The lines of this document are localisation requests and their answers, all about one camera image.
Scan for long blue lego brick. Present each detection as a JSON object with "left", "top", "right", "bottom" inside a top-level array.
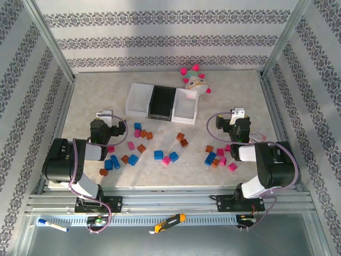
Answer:
[
  {"left": 110, "top": 154, "right": 121, "bottom": 170},
  {"left": 204, "top": 152, "right": 217, "bottom": 166}
]

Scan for white bin for blue bricks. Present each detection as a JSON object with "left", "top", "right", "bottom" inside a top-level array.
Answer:
[{"left": 124, "top": 82, "right": 155, "bottom": 117}]

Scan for white bin for orange bricks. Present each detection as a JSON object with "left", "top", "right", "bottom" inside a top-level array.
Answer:
[{"left": 172, "top": 87, "right": 200, "bottom": 125}]

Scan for white and pink plush toy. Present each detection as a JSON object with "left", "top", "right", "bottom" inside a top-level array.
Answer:
[{"left": 180, "top": 63, "right": 213, "bottom": 97}]

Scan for black plastic bin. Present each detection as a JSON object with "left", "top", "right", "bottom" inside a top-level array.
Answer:
[{"left": 145, "top": 85, "right": 177, "bottom": 122}]

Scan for yellow and black utility knife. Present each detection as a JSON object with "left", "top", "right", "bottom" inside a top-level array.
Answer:
[{"left": 149, "top": 213, "right": 186, "bottom": 235}]

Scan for blue and white marker pen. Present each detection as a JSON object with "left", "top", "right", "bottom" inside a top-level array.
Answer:
[{"left": 38, "top": 218, "right": 70, "bottom": 232}]

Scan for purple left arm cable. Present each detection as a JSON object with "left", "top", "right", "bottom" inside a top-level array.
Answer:
[{"left": 68, "top": 114, "right": 129, "bottom": 235}]

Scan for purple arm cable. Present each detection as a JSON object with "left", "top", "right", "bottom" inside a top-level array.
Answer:
[
  {"left": 207, "top": 112, "right": 299, "bottom": 232},
  {"left": 68, "top": 114, "right": 129, "bottom": 235}
]

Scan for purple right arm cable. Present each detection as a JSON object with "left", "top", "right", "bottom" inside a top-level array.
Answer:
[{"left": 207, "top": 112, "right": 299, "bottom": 232}]

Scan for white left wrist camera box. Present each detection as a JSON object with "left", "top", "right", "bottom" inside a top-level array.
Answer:
[{"left": 96, "top": 109, "right": 114, "bottom": 120}]

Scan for aluminium side rail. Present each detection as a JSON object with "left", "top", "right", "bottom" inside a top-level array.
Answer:
[
  {"left": 37, "top": 77, "right": 77, "bottom": 194},
  {"left": 258, "top": 71, "right": 304, "bottom": 192}
]

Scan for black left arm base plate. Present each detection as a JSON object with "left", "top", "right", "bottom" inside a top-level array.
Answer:
[{"left": 74, "top": 196, "right": 123, "bottom": 213}]

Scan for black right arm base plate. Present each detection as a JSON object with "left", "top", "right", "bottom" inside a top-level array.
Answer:
[{"left": 217, "top": 194, "right": 266, "bottom": 213}]

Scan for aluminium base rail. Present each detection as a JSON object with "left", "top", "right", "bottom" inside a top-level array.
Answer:
[{"left": 23, "top": 186, "right": 316, "bottom": 214}]

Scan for grey slotted cable duct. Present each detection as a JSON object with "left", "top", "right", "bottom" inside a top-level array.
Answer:
[{"left": 36, "top": 214, "right": 256, "bottom": 227}]

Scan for aluminium frame post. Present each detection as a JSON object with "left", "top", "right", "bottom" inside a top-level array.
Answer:
[
  {"left": 261, "top": 0, "right": 312, "bottom": 79},
  {"left": 22, "top": 0, "right": 77, "bottom": 82}
]

